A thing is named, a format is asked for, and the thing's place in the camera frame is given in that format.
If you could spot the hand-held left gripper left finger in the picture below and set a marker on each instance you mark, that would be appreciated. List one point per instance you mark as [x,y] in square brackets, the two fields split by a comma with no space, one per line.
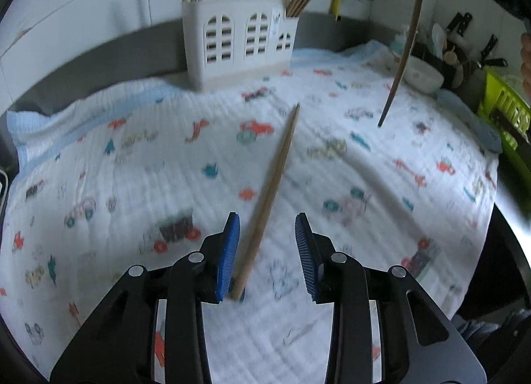
[227,259]

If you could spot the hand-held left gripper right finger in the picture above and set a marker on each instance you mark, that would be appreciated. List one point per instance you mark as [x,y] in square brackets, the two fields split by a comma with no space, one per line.
[307,259]

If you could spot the long wooden chopstick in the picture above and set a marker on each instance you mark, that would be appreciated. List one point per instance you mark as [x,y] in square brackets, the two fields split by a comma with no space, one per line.
[273,184]
[410,45]

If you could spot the cream plastic utensil holder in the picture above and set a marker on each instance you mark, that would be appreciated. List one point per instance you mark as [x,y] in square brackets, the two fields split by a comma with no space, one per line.
[238,70]

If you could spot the white printed muslin cloth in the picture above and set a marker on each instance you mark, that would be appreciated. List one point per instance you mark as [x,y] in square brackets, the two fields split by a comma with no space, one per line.
[124,184]

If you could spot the white ceramic bowl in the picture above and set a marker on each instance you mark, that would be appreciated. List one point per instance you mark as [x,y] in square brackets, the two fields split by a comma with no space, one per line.
[423,76]

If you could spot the teal pump soap bottle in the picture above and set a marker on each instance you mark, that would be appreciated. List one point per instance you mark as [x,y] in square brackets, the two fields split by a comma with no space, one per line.
[399,41]

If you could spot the green plastic basket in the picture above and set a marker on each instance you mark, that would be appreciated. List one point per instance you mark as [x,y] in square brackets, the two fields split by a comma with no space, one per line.
[498,101]

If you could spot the white rice spoon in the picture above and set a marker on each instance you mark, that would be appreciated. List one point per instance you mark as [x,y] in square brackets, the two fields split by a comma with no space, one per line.
[437,35]

